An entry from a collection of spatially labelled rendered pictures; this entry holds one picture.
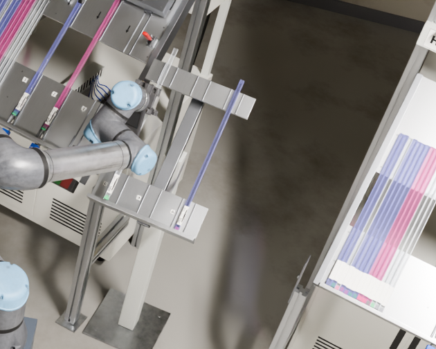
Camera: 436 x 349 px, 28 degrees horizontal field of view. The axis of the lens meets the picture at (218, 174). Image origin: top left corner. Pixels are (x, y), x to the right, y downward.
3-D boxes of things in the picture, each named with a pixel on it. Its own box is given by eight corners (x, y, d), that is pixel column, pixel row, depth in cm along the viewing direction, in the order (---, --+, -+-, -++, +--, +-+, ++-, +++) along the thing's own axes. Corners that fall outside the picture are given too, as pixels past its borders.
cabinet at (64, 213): (105, 273, 336) (136, 148, 298) (-44, 193, 349) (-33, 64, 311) (179, 189, 386) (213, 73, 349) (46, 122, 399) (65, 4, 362)
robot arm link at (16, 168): (7, 169, 185) (166, 145, 221) (-21, 140, 190) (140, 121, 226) (-8, 211, 190) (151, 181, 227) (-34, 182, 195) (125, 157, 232)
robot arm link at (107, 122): (100, 154, 223) (126, 120, 222) (75, 129, 228) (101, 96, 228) (116, 161, 230) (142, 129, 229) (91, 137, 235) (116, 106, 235)
